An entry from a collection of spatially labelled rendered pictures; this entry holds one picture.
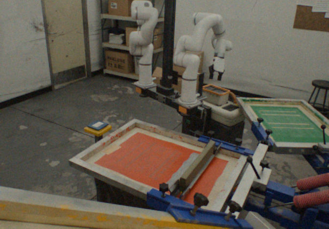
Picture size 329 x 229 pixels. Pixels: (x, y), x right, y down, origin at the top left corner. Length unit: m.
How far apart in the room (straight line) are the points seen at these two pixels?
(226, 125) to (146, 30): 1.01
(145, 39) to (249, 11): 3.31
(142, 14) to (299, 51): 3.52
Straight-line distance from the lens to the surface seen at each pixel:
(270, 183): 1.36
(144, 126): 1.83
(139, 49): 2.02
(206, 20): 1.77
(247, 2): 5.05
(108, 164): 1.52
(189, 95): 1.78
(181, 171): 1.46
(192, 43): 1.74
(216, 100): 2.39
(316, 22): 4.91
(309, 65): 5.02
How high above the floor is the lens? 1.83
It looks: 23 degrees down
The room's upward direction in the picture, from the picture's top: 2 degrees clockwise
